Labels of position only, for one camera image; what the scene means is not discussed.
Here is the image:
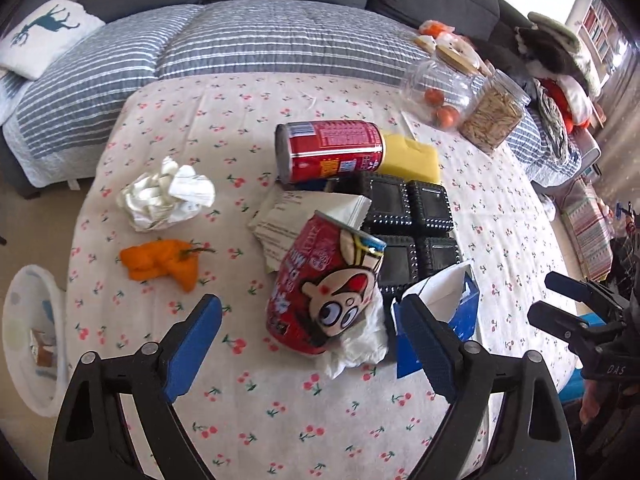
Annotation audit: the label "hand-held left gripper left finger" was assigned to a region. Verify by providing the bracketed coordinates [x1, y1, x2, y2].
[47, 294, 223, 480]

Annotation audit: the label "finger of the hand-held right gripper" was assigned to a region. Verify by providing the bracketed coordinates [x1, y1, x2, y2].
[527, 301, 603, 353]
[544, 271, 632, 313]

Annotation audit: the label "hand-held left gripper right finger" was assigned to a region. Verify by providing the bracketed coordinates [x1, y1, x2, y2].
[400, 294, 576, 480]

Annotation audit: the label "blue carton box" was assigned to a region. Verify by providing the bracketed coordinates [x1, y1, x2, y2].
[392, 262, 481, 380]

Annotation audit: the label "crushed red cartoon can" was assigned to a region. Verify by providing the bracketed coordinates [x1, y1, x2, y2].
[266, 210, 387, 356]

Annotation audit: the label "white paper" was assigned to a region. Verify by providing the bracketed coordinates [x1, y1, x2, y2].
[116, 156, 216, 233]

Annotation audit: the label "white trash bin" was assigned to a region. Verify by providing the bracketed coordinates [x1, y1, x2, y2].
[2, 265, 68, 418]

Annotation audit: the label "person's right hand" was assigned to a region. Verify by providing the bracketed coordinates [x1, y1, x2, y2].
[579, 375, 622, 426]

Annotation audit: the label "striped patterned bag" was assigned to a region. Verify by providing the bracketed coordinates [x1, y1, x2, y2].
[560, 180, 617, 281]

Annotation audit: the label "crumpled white tissue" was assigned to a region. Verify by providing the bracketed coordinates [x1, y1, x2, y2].
[322, 290, 390, 380]

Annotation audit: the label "orange habanero pepper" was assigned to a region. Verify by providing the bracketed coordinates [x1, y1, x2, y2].
[120, 240, 217, 293]

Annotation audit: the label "black plastic food tray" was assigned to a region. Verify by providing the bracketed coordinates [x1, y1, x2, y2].
[325, 172, 461, 296]

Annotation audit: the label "brown wrapper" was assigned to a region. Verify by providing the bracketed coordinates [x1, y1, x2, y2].
[30, 327, 58, 368]

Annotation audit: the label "folded paper leaflets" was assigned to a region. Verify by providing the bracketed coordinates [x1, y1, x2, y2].
[248, 190, 372, 273]

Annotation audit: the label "red white cloth pile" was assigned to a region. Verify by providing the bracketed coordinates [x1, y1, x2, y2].
[537, 77, 606, 128]

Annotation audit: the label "yellow sponge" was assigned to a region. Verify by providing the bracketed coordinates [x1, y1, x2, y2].
[377, 131, 442, 185]

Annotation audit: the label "clear jar of sunflower seeds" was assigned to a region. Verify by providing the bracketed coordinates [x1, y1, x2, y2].
[459, 69, 531, 153]

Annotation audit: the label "red drink can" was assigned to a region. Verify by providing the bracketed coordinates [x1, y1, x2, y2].
[275, 120, 387, 186]

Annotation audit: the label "black white plush toy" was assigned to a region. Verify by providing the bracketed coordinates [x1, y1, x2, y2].
[515, 12, 601, 96]

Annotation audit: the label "clear glass jar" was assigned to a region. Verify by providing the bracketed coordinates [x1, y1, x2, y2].
[399, 57, 493, 131]

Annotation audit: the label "wooden jar lid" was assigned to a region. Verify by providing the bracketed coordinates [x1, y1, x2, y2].
[435, 42, 496, 76]

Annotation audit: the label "bookshelf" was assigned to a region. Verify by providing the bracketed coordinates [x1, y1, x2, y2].
[580, 0, 627, 68]

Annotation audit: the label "cherry print tablecloth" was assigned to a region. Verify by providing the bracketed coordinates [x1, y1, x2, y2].
[65, 74, 583, 480]

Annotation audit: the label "orange white plush toy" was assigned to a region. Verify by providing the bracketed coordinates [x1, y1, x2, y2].
[417, 19, 481, 61]

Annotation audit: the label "grey white striped quilt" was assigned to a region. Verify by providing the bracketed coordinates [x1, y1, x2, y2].
[2, 2, 576, 188]

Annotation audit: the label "white deer print pillow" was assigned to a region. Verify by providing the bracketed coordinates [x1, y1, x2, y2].
[0, 0, 106, 81]

